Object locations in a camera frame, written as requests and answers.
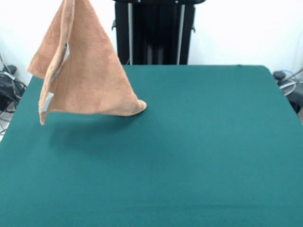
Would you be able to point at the tan terry towel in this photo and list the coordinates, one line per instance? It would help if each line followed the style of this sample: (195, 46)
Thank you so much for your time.
(90, 78)

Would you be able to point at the dark green tablecloth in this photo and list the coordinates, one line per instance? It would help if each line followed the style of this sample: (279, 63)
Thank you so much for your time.
(177, 165)

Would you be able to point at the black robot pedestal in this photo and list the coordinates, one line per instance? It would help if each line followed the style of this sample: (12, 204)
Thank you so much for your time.
(156, 35)

